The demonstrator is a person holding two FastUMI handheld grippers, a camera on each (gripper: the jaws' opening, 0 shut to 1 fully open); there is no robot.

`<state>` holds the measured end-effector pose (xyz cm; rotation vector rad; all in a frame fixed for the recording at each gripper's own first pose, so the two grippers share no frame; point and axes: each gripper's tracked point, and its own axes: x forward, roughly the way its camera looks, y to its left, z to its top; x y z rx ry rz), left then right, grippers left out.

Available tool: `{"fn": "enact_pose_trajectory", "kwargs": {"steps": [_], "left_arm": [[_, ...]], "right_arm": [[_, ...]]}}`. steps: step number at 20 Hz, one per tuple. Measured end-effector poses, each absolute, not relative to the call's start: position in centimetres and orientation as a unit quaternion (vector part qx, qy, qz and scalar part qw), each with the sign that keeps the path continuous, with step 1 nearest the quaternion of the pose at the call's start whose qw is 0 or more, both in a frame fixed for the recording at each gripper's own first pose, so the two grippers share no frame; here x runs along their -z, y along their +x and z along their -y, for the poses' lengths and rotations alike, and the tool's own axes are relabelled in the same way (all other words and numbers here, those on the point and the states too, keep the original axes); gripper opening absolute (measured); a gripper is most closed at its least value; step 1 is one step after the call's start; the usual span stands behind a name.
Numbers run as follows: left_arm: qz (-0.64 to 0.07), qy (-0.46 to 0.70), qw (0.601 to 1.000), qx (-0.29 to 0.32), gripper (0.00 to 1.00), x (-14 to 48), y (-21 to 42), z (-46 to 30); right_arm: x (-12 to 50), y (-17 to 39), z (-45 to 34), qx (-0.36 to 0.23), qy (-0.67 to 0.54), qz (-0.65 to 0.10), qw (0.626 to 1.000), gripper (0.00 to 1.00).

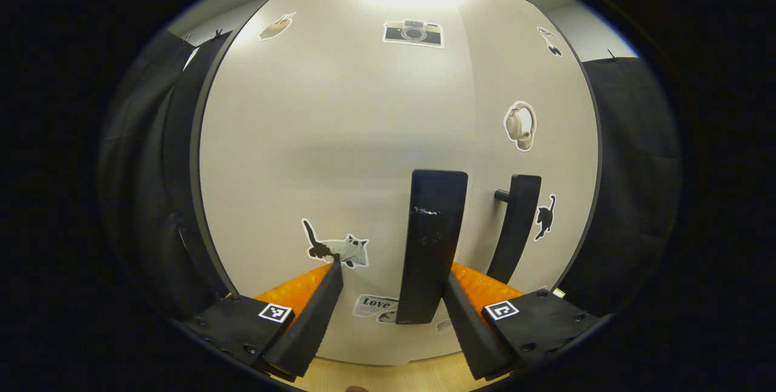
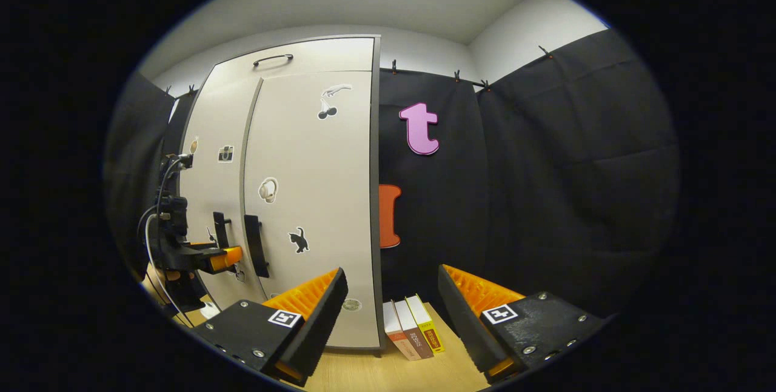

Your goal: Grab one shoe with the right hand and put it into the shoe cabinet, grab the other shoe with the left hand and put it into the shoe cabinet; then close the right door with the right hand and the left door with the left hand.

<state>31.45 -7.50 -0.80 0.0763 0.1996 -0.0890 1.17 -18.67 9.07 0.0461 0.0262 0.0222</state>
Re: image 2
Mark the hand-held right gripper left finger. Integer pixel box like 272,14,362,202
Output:
193,268,349,388

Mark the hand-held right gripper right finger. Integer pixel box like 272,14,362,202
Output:
438,264,607,384

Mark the white shoe cabinet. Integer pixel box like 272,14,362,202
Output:
178,35,384,356

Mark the brown book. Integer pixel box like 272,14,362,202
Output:
394,298,435,359

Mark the white and orange book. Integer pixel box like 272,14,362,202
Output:
383,300,421,361

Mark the black backdrop cloth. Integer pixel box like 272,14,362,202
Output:
103,28,680,320

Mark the white cable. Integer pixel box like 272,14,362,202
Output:
144,213,195,327

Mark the black door handle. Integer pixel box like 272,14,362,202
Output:
212,211,232,250
244,214,270,279

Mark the black cable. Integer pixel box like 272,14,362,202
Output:
138,156,182,314

